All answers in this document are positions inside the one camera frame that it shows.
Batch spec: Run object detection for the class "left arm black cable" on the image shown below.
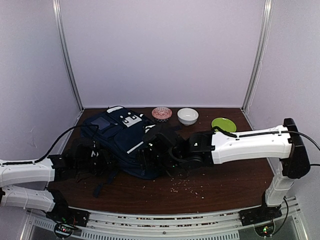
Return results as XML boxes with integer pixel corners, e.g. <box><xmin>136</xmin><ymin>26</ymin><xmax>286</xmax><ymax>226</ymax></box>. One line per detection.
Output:
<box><xmin>0</xmin><ymin>124</ymin><xmax>101</xmax><ymax>166</ymax></box>

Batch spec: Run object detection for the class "navy blue backpack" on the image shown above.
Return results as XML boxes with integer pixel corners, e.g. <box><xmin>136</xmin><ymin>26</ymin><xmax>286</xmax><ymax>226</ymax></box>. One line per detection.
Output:
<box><xmin>80</xmin><ymin>106</ymin><xmax>174</xmax><ymax>183</ymax></box>

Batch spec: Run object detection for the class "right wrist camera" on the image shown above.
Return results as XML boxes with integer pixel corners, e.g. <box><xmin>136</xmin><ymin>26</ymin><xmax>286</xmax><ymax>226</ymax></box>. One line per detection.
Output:
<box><xmin>142</xmin><ymin>124</ymin><xmax>181</xmax><ymax>147</ymax></box>

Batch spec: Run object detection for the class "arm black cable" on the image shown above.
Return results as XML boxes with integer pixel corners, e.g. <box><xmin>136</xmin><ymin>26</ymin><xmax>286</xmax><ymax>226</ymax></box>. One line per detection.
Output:
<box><xmin>287</xmin><ymin>131</ymin><xmax>320</xmax><ymax>167</ymax></box>
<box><xmin>0</xmin><ymin>124</ymin><xmax>101</xmax><ymax>166</ymax></box>

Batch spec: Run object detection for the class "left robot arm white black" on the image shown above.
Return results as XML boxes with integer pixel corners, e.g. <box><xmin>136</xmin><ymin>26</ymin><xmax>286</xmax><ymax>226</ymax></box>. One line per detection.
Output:
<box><xmin>0</xmin><ymin>152</ymin><xmax>112</xmax><ymax>222</ymax></box>

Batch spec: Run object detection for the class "white ceramic bowl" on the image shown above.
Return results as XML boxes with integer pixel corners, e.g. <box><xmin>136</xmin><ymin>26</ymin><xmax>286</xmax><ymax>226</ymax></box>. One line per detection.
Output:
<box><xmin>177</xmin><ymin>108</ymin><xmax>199</xmax><ymax>126</ymax></box>

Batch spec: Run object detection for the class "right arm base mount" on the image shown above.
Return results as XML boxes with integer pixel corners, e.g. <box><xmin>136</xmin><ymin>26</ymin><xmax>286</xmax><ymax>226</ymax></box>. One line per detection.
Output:
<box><xmin>238</xmin><ymin>206</ymin><xmax>282</xmax><ymax>238</ymax></box>

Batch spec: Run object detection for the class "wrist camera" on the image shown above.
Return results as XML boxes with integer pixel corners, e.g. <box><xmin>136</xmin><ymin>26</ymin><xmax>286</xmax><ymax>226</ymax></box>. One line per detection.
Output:
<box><xmin>142</xmin><ymin>124</ymin><xmax>181</xmax><ymax>147</ymax></box>
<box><xmin>70</xmin><ymin>137</ymin><xmax>100</xmax><ymax>162</ymax></box>

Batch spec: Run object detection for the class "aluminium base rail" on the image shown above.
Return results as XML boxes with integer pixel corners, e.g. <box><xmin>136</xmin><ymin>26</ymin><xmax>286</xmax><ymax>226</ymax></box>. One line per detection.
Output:
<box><xmin>23</xmin><ymin>196</ymin><xmax>307</xmax><ymax>240</ymax></box>

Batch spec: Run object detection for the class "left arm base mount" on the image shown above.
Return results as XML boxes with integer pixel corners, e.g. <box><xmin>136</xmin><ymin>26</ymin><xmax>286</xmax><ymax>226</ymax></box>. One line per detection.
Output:
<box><xmin>43</xmin><ymin>207</ymin><xmax>90</xmax><ymax>240</ymax></box>

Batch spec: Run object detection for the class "aluminium frame post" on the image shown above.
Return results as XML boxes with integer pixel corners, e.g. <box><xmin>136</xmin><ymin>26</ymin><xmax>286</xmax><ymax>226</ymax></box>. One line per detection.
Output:
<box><xmin>52</xmin><ymin>0</ymin><xmax>84</xmax><ymax>111</ymax></box>
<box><xmin>242</xmin><ymin>0</ymin><xmax>273</xmax><ymax>114</ymax></box>

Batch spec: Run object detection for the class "right aluminium frame post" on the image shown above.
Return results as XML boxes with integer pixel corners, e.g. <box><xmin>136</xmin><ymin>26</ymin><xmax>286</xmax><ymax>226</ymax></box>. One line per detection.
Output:
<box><xmin>242</xmin><ymin>0</ymin><xmax>273</xmax><ymax>114</ymax></box>

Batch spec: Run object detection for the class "green plate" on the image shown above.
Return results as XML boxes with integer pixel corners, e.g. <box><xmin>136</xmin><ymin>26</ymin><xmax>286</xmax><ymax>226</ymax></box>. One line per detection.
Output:
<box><xmin>211</xmin><ymin>117</ymin><xmax>237</xmax><ymax>133</ymax></box>

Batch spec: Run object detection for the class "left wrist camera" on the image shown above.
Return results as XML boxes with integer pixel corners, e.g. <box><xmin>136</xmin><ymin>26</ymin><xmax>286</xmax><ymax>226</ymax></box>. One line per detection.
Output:
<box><xmin>70</xmin><ymin>137</ymin><xmax>100</xmax><ymax>162</ymax></box>

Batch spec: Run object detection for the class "left aluminium frame post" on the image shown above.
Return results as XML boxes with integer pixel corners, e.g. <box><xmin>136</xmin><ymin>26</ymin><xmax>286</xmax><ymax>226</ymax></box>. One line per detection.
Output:
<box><xmin>52</xmin><ymin>0</ymin><xmax>84</xmax><ymax>111</ymax></box>

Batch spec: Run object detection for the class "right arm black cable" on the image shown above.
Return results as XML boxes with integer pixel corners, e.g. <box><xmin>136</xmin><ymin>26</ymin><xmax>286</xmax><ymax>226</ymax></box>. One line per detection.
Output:
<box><xmin>287</xmin><ymin>131</ymin><xmax>320</xmax><ymax>167</ymax></box>

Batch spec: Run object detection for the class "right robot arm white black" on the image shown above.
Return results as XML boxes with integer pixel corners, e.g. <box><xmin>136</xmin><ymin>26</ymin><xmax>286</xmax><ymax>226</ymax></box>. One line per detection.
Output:
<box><xmin>136</xmin><ymin>118</ymin><xmax>311</xmax><ymax>221</ymax></box>

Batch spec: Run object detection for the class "red patterned bowl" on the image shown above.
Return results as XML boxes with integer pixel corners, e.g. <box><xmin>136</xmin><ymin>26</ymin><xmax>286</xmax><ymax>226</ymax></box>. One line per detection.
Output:
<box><xmin>151</xmin><ymin>106</ymin><xmax>173</xmax><ymax>123</ymax></box>

